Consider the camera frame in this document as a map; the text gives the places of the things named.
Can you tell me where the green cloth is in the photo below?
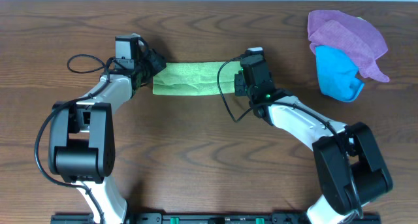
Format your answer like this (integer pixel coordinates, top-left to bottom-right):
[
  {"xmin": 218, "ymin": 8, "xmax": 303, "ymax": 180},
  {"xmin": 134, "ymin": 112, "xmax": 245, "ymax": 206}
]
[{"xmin": 153, "ymin": 61, "xmax": 241, "ymax": 96}]

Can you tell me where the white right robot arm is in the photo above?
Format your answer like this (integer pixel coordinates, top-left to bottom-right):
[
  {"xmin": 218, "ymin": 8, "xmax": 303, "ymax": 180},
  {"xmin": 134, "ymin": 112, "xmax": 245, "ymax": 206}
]
[{"xmin": 234, "ymin": 71, "xmax": 393, "ymax": 223}]

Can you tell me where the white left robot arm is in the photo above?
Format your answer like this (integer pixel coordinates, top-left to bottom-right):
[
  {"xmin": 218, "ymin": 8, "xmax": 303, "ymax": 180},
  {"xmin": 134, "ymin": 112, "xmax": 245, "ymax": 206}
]
[{"xmin": 46, "ymin": 49, "xmax": 167, "ymax": 223}]

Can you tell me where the blue cloth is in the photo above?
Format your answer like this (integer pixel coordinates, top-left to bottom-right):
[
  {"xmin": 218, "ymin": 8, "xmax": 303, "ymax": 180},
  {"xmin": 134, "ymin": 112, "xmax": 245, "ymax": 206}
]
[{"xmin": 315, "ymin": 46, "xmax": 364, "ymax": 103}]

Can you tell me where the purple cloth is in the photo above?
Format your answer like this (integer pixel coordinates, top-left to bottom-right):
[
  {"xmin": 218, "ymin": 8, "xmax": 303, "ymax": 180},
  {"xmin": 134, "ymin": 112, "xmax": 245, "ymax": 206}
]
[{"xmin": 308, "ymin": 10, "xmax": 390, "ymax": 82}]

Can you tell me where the black right camera cable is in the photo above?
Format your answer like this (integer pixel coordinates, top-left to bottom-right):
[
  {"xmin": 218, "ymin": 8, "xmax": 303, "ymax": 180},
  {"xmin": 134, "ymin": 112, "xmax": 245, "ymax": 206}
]
[{"xmin": 216, "ymin": 56, "xmax": 363, "ymax": 218}]

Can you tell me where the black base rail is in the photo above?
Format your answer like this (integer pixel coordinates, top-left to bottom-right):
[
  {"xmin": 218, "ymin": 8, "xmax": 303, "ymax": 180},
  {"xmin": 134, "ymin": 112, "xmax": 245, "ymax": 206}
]
[{"xmin": 50, "ymin": 212, "xmax": 381, "ymax": 224}]

